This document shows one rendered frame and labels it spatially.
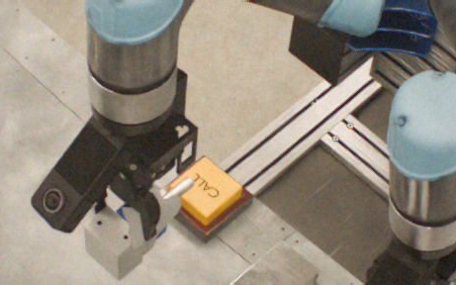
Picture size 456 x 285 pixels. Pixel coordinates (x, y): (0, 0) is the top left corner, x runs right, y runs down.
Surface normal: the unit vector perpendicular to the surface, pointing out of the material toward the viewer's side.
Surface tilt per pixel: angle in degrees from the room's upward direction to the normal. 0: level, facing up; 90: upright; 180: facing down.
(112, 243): 0
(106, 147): 32
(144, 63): 90
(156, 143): 0
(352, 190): 0
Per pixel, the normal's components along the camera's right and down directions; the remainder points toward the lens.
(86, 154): -0.33, -0.22
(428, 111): -0.13, -0.58
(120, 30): -0.18, 0.76
